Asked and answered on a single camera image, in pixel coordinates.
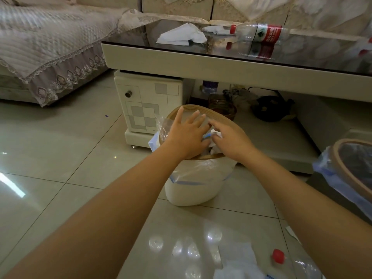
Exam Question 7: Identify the small white tissue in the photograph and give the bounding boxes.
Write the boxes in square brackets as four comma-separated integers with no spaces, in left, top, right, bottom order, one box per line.
[202,25,232,35]

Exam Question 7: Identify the white bin with wooden rim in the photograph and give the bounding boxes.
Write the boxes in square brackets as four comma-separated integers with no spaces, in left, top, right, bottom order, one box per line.
[159,104,238,207]

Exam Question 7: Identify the flat white tissue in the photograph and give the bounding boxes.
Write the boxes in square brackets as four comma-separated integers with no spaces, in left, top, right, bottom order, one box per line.
[213,242,265,279]

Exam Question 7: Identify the bluish plastic bin liner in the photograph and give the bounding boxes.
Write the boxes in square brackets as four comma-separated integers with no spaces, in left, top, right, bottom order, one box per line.
[312,146,372,221]

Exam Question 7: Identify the black rounded object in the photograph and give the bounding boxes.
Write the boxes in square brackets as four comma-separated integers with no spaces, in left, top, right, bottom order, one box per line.
[251,95,294,122]

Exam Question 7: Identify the clear blue-edged bin liner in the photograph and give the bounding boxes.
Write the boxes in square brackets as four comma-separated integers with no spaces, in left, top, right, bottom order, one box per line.
[148,114,238,186]

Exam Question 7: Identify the person's right hand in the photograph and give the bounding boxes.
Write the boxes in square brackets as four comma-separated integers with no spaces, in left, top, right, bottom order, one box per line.
[208,118,258,165]

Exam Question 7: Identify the dark bin with wooden rim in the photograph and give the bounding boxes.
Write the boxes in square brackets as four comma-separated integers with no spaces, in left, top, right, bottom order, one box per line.
[328,138,372,224]

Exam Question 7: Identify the crushed red-cap plastic bottle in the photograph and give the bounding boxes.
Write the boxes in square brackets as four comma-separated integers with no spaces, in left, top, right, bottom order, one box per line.
[271,249,324,279]

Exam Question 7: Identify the small white paper scrap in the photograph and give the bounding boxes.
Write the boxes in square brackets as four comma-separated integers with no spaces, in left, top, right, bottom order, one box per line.
[285,226,302,245]

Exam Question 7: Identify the cream glass-top coffee table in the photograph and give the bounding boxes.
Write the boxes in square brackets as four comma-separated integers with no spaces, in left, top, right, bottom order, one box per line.
[101,19,372,175]

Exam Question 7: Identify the person's left forearm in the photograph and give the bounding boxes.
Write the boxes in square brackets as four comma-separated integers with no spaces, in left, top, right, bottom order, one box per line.
[0,142,190,279]

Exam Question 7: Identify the dark cluttered items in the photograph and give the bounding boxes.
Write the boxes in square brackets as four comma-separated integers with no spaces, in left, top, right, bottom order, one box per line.
[222,88,260,108]

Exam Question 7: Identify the beige sofa with lace throw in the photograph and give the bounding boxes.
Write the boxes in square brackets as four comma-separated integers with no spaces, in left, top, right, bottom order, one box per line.
[74,0,372,36]

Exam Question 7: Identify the brown glass bowl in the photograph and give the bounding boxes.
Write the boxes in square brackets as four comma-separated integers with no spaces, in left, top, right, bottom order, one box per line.
[208,94,238,121]

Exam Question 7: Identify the person's right forearm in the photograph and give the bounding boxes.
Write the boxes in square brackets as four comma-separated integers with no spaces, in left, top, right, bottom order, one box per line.
[237,148,372,279]

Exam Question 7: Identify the person's left hand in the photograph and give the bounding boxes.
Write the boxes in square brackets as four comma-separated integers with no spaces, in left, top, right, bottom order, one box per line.
[162,106,211,160]

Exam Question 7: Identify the large white tissue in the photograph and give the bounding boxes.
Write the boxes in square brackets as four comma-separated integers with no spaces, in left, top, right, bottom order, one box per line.
[156,23,208,46]

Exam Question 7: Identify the purple-cap plastic bottle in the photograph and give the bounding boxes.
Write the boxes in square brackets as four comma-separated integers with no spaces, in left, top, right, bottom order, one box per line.
[202,81,219,95]

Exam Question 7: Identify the sofa with quilted lace cover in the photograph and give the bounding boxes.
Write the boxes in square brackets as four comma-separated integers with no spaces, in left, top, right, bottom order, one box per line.
[0,0,159,108]

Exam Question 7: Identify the red-label clear plastic bottle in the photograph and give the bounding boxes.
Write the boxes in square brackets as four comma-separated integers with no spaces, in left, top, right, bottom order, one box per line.
[229,23,291,44]

